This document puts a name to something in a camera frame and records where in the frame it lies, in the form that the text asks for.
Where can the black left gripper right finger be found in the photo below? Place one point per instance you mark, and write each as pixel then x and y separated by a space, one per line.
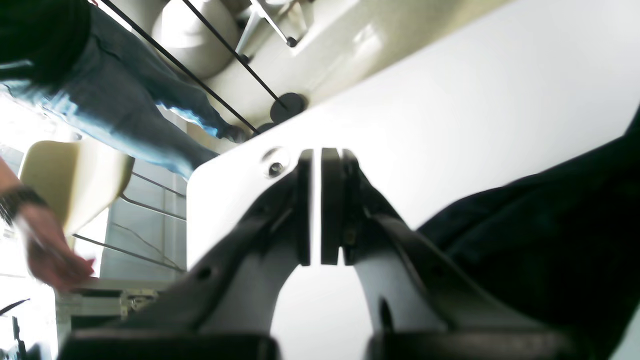
pixel 421 305

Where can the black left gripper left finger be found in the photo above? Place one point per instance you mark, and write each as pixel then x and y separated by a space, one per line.
pixel 222 309

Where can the black T-shirt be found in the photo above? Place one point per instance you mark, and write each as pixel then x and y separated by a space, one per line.
pixel 562 245

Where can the person's blurred hand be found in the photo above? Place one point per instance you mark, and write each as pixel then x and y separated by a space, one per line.
pixel 49 257

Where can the right silver table grommet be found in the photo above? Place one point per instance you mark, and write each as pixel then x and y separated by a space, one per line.
pixel 275 162

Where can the cream plastic chair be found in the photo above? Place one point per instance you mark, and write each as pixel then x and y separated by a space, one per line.
pixel 77 179

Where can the black round stand base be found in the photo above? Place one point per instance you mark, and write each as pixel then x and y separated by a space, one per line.
pixel 287 106

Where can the black wristband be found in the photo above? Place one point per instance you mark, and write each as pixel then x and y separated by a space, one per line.
pixel 12 200

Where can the person in blue jeans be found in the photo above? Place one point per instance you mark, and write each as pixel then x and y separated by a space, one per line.
pixel 72 60

